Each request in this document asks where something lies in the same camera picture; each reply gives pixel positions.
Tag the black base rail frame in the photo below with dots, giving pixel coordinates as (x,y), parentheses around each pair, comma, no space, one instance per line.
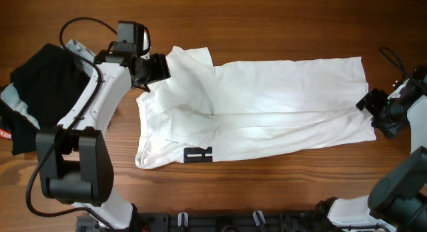
(300,221)

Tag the black garment with red label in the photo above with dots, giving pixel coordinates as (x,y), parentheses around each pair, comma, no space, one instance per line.
(16,128)

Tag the black folded garment top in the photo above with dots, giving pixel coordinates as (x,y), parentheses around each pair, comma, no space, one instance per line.
(50,83)

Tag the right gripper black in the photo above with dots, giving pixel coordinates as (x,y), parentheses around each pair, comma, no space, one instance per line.
(371,102)

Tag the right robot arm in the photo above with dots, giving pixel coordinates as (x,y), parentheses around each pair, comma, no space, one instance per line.
(395,202)

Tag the white t-shirt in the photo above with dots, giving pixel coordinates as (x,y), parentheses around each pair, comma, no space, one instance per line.
(250,109)

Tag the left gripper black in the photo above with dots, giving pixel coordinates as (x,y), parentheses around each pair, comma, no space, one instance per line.
(161,69)

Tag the light blue denim jeans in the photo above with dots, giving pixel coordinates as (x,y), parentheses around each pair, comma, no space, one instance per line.
(12,99)

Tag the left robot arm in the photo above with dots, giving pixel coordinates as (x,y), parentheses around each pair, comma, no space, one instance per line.
(74,171)

